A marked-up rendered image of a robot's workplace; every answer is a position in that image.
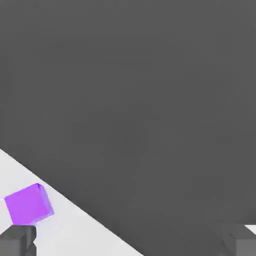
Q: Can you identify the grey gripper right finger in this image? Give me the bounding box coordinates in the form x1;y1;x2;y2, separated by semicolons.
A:
219;223;256;256

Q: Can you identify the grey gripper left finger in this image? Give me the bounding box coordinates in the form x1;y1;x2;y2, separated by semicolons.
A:
0;224;38;256

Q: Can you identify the small purple cube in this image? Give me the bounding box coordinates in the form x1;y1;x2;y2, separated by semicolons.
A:
3;182;55;226

